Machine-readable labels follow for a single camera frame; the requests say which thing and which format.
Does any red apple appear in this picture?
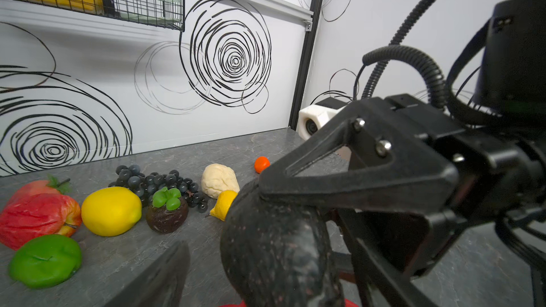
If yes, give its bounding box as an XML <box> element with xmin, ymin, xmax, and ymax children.
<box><xmin>1</xmin><ymin>193</ymin><xmax>82</xmax><ymax>250</ymax></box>

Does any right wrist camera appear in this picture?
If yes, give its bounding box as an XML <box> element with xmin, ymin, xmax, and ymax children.
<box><xmin>296</xmin><ymin>98</ymin><xmax>348</xmax><ymax>140</ymax></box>

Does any green box in basket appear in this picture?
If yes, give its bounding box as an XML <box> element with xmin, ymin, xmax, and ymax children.
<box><xmin>114</xmin><ymin>0</ymin><xmax>183</xmax><ymax>27</ymax></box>

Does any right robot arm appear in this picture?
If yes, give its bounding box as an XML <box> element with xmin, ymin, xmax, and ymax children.
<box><xmin>258</xmin><ymin>0</ymin><xmax>545</xmax><ymax>306</ymax></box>

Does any red flower-shaped fruit bowl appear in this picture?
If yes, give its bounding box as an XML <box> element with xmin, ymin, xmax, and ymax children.
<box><xmin>219</xmin><ymin>298</ymin><xmax>359</xmax><ymax>307</ymax></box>

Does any yellow lemon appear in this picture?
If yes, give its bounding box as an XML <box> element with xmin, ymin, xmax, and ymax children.
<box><xmin>81</xmin><ymin>187</ymin><xmax>142</xmax><ymax>237</ymax></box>

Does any dark avocado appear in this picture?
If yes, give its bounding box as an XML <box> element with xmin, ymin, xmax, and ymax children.
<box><xmin>220</xmin><ymin>181</ymin><xmax>345</xmax><ymax>306</ymax></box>

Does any green lime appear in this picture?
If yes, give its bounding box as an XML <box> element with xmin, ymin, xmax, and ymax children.
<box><xmin>9</xmin><ymin>235</ymin><xmax>82</xmax><ymax>289</ymax></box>

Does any red strawberry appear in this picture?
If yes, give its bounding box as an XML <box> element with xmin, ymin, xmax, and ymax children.
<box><xmin>7</xmin><ymin>176</ymin><xmax>72</xmax><ymax>206</ymax></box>

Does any cream garlic bulb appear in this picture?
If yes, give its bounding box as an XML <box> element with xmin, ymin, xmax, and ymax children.
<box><xmin>201</xmin><ymin>163</ymin><xmax>240</xmax><ymax>199</ymax></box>

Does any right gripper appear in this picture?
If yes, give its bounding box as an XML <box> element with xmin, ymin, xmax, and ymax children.
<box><xmin>258</xmin><ymin>95</ymin><xmax>545</xmax><ymax>306</ymax></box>

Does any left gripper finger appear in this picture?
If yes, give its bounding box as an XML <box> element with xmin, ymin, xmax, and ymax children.
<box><xmin>105</xmin><ymin>241</ymin><xmax>191</xmax><ymax>306</ymax></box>

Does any orange cherry tomato upper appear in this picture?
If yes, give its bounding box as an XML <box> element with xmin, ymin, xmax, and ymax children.
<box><xmin>254</xmin><ymin>156</ymin><xmax>271</xmax><ymax>174</ymax></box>

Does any dark grape bunch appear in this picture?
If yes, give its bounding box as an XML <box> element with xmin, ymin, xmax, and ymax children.
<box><xmin>107</xmin><ymin>164</ymin><xmax>209</xmax><ymax>213</ymax></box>

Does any small yellow pear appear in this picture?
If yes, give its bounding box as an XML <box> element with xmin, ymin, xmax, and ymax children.
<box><xmin>210</xmin><ymin>190</ymin><xmax>238</xmax><ymax>221</ymax></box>

